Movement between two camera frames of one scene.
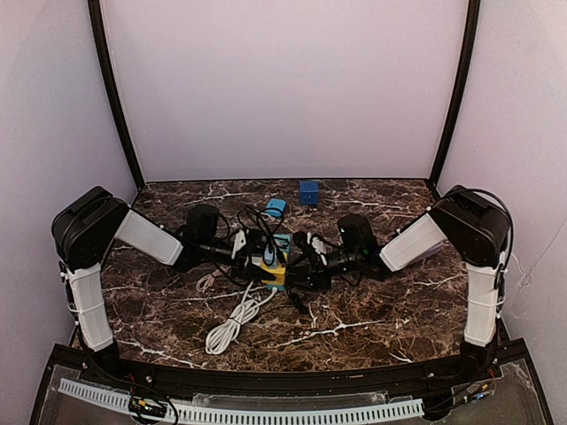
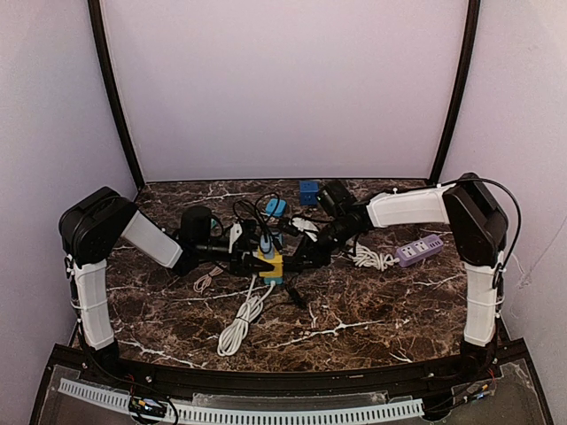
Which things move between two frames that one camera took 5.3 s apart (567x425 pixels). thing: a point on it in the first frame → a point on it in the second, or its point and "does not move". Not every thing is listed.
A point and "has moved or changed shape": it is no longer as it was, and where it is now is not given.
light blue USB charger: [270, 258] does not move
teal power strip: [283, 243] has moved or changed shape
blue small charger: [275, 203] does not move
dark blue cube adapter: [309, 191] does not move
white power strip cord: [226, 332] has moved or changed shape
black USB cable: [270, 220] → [258, 212]
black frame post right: [466, 68] does not move
